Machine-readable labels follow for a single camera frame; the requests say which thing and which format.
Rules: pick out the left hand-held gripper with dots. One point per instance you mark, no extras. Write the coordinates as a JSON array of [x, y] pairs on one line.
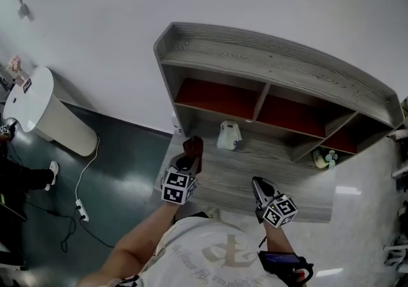
[[174, 187]]

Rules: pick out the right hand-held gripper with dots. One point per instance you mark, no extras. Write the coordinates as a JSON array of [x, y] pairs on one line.
[[279, 212]]

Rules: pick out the brown wiping cloth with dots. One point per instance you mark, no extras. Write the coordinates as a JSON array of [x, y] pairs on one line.
[[192, 147]]

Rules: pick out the grey wooden desk hutch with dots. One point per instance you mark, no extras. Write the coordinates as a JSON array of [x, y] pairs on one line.
[[255, 56]]

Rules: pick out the person's left forearm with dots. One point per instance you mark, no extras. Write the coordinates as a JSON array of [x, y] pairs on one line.
[[134, 244]]

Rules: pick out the person's right forearm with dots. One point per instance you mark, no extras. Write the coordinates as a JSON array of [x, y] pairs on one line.
[[280, 241]]

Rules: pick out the grey wood-grain table top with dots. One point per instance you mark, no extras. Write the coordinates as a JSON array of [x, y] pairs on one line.
[[229, 190]]

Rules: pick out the white plastic bottle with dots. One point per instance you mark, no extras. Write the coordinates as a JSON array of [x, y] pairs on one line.
[[177, 123]]

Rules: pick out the black wrist-mounted device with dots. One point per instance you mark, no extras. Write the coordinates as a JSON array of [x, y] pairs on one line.
[[280, 261]]

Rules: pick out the person's white printed t-shirt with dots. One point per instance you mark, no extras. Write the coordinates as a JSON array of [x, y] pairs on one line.
[[204, 247]]

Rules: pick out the potted flowers in white pot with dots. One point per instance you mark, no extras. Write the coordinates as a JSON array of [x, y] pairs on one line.
[[325, 158]]

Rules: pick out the white power strip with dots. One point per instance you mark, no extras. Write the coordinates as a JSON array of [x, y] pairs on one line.
[[82, 210]]

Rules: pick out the black and white tag card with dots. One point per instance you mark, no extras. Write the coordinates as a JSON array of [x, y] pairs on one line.
[[27, 85]]

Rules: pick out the pink flower bunch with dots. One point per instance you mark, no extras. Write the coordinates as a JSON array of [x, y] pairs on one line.
[[14, 63]]

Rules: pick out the white round pedestal table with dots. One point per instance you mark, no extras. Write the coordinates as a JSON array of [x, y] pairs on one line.
[[57, 120]]

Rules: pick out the grey wall socket box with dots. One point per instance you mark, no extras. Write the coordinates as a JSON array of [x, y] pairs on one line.
[[25, 11]]

